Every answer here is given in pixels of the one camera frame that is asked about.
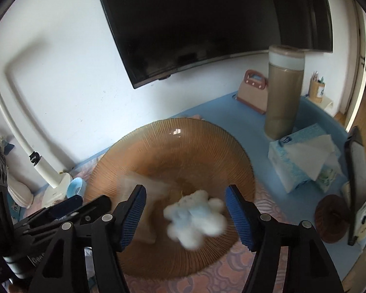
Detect blue tissue box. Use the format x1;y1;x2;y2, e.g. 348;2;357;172
268;124;345;193

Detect white ribbed vase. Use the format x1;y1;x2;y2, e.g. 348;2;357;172
8;175;34;209

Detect small blue round dish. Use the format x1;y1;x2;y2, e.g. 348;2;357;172
66;177;86;199

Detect amber glass bowl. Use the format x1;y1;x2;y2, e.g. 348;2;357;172
84;117;257;280

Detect black wall television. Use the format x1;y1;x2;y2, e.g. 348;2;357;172
100;0;333;88

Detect wooden pen holder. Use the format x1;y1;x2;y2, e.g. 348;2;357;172
308;72;325;103

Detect brown woven coaster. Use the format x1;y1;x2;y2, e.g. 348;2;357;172
315;194;350;243

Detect beige thermos bottle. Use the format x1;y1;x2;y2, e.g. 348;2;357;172
264;45;305;140

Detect white desk lamp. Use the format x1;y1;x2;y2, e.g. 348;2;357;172
0;60;73;209

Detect pink floral towel mat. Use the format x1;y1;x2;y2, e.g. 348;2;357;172
70;114;289;293

